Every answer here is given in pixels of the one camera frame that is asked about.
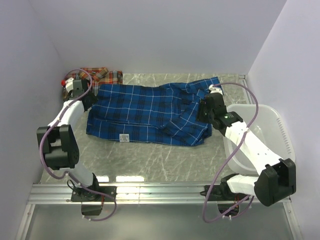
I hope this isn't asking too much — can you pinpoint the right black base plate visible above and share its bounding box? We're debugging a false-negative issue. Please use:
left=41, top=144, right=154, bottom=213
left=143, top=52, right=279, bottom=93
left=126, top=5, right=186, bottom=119
left=208, top=184, right=247, bottom=202

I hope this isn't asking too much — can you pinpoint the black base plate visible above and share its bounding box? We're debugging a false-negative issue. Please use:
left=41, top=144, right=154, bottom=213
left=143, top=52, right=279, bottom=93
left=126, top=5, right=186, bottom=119
left=70, top=186, right=117, bottom=203
left=208, top=184, right=247, bottom=202

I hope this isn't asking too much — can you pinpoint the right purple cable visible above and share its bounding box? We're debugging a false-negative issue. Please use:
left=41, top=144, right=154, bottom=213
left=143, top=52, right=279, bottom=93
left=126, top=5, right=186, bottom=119
left=201, top=83, right=260, bottom=223

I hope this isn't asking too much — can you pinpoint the blue plaid long sleeve shirt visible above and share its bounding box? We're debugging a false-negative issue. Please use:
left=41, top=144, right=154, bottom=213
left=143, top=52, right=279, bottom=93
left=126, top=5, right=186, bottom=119
left=86, top=77, right=220, bottom=147

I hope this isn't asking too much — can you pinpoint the folded orange plaid shirt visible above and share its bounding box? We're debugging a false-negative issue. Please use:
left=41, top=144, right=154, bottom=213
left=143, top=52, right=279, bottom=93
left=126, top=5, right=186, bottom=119
left=61, top=67, right=123, bottom=101

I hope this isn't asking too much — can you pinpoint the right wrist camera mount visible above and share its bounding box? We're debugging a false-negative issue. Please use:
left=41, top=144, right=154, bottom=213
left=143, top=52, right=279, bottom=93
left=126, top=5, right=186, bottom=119
left=208, top=84, right=223, bottom=95

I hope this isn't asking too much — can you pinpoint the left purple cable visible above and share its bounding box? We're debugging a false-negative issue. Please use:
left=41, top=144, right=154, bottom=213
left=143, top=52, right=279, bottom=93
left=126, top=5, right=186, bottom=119
left=39, top=69, right=118, bottom=222

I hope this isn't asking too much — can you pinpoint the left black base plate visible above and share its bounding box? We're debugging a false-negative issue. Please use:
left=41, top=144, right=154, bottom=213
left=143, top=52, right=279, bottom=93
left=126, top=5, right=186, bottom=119
left=70, top=186, right=117, bottom=203

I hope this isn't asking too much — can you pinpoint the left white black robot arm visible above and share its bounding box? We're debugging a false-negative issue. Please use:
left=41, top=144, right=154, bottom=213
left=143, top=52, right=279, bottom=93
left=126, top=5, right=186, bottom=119
left=36, top=78, right=101, bottom=201

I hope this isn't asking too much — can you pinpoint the aluminium mounting rail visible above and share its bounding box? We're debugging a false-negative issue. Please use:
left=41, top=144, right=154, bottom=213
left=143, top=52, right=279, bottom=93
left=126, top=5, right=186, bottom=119
left=27, top=182, right=292, bottom=205

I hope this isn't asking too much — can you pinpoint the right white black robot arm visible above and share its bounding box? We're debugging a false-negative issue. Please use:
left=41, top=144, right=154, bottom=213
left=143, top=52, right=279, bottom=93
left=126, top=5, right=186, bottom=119
left=197, top=92, right=297, bottom=207

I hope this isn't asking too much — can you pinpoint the white plastic basin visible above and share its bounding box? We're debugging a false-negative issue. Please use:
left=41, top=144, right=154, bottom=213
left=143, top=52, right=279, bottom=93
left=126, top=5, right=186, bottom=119
left=223, top=103, right=296, bottom=175

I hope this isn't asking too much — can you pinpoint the purple cable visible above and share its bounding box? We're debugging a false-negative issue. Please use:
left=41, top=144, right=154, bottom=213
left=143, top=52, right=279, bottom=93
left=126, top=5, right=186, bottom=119
left=39, top=69, right=118, bottom=222
left=201, top=83, right=260, bottom=223

